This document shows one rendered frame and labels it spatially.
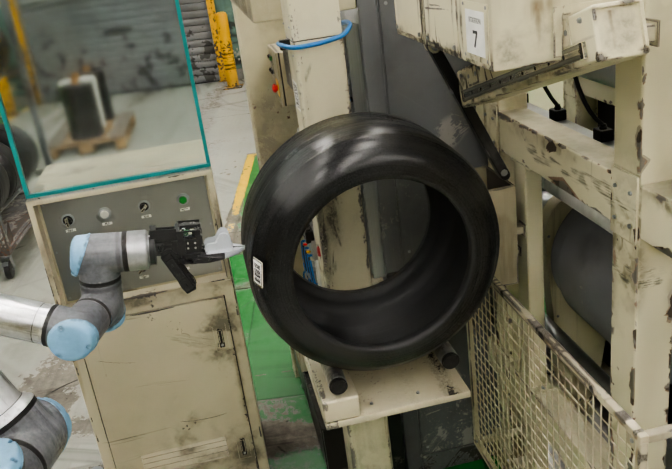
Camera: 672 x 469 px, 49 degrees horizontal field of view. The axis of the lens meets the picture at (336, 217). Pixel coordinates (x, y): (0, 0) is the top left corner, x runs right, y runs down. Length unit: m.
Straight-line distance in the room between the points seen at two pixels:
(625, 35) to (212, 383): 1.78
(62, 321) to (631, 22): 1.21
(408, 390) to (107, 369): 1.07
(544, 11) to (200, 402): 1.78
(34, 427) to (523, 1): 1.46
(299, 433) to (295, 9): 1.86
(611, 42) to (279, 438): 2.27
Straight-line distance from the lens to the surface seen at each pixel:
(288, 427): 3.22
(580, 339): 2.72
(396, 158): 1.59
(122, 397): 2.62
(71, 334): 1.61
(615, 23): 1.34
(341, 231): 2.03
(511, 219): 2.10
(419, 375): 1.98
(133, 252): 1.68
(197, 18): 10.91
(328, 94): 1.92
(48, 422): 2.02
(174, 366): 2.56
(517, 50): 1.37
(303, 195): 1.57
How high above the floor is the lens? 1.92
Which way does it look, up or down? 22 degrees down
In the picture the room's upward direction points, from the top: 8 degrees counter-clockwise
